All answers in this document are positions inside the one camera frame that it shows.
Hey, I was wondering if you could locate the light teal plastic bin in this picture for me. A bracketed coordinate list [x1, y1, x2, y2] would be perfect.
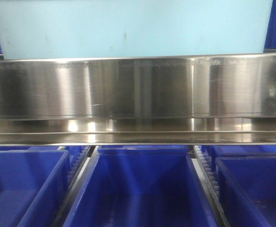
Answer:
[0, 0, 272, 59]

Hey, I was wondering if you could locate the blue bin lower centre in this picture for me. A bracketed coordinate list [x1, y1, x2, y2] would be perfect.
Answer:
[64, 145, 217, 227]

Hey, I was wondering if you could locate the lower white roller track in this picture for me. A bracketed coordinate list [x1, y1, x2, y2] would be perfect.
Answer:
[193, 145, 223, 214]

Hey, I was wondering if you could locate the blue bin lower left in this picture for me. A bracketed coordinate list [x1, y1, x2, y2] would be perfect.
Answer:
[0, 150, 70, 227]

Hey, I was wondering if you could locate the blue bin lower right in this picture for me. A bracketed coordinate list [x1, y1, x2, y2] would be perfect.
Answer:
[202, 145, 276, 227]

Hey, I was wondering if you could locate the stainless steel shelf front rail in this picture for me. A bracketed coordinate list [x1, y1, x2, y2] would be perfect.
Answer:
[0, 52, 276, 146]

